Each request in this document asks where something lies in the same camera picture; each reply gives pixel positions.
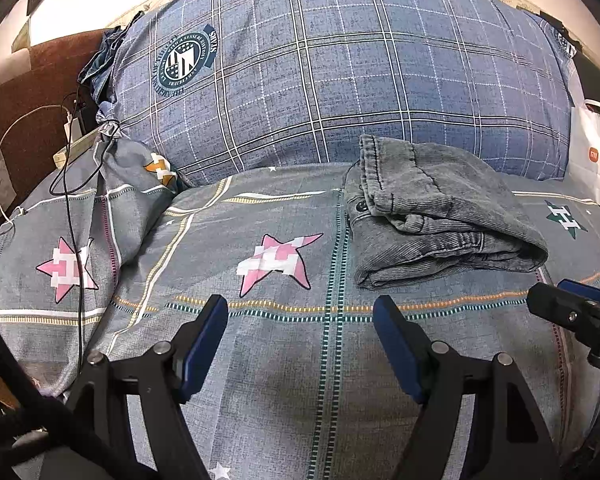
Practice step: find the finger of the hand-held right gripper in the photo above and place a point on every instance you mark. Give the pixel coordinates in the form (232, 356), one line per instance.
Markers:
(587, 291)
(555, 305)

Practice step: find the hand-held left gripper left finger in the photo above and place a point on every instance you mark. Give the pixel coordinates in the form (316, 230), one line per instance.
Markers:
(202, 350)

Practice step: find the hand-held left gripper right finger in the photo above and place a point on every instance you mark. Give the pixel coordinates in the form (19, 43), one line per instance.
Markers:
(397, 350)

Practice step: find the grey denim pants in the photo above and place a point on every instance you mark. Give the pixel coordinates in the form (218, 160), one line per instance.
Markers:
(430, 195)

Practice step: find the grey star-print bedsheet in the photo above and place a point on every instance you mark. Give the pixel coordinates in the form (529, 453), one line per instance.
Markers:
(280, 360)

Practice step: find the white paper bag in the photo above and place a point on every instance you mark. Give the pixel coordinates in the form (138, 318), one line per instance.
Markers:
(592, 160)

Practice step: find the grey star-print pillow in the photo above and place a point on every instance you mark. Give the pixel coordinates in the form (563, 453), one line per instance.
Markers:
(40, 220)

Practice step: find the beige power strip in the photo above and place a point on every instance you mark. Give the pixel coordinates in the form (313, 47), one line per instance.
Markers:
(75, 152)

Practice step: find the white charger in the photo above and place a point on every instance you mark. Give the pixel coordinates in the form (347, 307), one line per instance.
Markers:
(70, 127)

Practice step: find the blue plaid pillow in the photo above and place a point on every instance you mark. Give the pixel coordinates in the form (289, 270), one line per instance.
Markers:
(330, 85)

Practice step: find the dark blue cloth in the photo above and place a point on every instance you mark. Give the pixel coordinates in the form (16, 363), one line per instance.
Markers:
(105, 55)

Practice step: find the brown headboard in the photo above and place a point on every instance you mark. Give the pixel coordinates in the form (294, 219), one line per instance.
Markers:
(30, 85)

